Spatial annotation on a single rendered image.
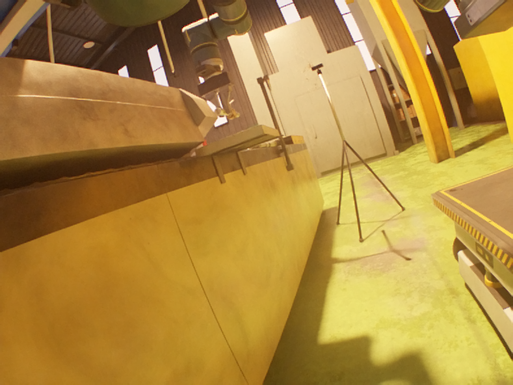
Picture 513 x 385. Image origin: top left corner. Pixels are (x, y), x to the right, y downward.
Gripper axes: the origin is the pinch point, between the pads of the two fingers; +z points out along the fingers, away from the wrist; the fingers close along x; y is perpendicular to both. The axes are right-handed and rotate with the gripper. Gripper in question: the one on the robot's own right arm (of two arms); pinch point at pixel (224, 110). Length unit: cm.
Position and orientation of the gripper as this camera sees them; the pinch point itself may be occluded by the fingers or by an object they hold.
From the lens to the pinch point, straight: 105.9
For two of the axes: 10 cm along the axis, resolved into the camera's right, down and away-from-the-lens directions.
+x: -9.0, 2.7, 3.5
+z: 3.2, 9.4, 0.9
